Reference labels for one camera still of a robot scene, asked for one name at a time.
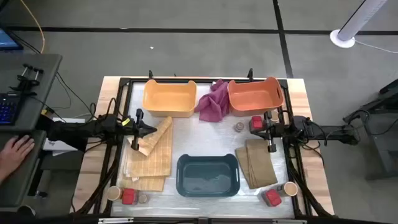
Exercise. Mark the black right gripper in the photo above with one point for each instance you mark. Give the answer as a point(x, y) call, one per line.
point(271, 130)

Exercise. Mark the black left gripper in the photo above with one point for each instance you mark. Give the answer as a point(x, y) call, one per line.
point(138, 129)

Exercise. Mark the red-lidded spice jar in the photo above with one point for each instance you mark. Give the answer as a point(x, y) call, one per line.
point(129, 196)
point(257, 122)

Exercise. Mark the yellow plastic bin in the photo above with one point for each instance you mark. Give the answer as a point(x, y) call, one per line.
point(169, 99)

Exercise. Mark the red block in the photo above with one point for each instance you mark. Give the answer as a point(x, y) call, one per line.
point(273, 197)

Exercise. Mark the dark teal plastic bin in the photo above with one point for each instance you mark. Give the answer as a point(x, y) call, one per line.
point(206, 177)

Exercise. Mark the person's forearm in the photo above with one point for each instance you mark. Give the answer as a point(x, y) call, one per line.
point(2, 177)

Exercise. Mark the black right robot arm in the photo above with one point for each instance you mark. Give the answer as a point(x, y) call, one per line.
point(329, 132)

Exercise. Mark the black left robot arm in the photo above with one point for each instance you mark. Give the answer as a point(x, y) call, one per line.
point(99, 127)

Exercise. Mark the yellow tape tag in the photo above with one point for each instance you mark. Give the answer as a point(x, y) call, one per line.
point(126, 122)

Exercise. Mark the orange plastic bin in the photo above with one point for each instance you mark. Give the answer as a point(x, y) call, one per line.
point(253, 98)

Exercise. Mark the yellow checked cloth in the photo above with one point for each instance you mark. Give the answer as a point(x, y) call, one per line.
point(155, 158)
point(149, 184)

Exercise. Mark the olive brown folded cloth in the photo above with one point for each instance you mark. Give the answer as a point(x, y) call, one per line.
point(259, 165)

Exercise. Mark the pink cloth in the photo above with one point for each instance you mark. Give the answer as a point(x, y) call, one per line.
point(214, 104)

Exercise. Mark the black table clamp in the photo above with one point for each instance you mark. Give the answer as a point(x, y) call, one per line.
point(250, 74)
point(150, 74)

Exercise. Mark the white printed box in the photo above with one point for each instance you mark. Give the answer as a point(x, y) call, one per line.
point(66, 121)

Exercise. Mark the dark grey desk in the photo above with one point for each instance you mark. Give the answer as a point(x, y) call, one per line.
point(31, 77)

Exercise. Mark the black desk clamp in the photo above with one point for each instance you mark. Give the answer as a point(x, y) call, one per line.
point(26, 82)

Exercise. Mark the person's hand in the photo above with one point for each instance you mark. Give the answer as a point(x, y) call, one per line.
point(15, 151)

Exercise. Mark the backlit black keyboard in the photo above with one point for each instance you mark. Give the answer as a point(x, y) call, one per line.
point(8, 109)

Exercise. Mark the pole stand with round base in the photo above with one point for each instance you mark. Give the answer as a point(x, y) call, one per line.
point(357, 21)

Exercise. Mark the computer monitor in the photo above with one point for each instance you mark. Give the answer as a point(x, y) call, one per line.
point(7, 40)

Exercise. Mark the black metal table frame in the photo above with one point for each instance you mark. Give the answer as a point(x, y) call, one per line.
point(136, 80)

